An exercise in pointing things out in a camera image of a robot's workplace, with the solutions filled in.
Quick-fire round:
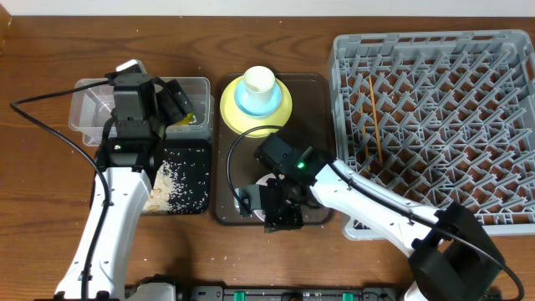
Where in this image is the cream white cup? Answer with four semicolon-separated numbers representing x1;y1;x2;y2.
243;66;276;104

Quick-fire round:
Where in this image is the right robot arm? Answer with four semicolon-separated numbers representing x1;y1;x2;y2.
232;133;506;300

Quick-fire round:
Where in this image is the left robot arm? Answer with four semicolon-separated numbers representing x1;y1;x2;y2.
53;73;192;300

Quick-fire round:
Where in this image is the clear plastic bin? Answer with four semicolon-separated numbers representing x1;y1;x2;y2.
69;77;214;147

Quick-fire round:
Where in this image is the yellow plate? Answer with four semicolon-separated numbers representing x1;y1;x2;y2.
219;75;293;134

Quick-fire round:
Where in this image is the grey plastic dishwasher rack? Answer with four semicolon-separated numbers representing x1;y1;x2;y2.
329;30;534;236

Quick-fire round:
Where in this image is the green orange snack wrapper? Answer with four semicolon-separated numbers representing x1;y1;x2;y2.
175;112;196;126

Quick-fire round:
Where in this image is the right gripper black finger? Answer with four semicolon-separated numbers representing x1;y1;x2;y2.
235;184;268;217
262;178;303;233

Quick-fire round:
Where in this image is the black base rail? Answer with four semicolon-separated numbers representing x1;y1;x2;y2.
176;286;401;301

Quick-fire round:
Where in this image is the rice pile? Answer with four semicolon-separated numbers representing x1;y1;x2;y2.
141;147;211;215

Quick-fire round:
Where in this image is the wooden chopstick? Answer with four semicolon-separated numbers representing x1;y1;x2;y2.
358;88;369;160
368;75;383;164

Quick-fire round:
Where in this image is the white bowl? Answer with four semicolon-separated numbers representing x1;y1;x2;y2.
256;174;285;224

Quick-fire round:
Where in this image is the black plastic tray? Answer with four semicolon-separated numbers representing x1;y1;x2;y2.
89;138;212;217

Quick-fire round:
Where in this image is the light blue bowl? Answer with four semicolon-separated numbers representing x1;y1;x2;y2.
234;79;282;118

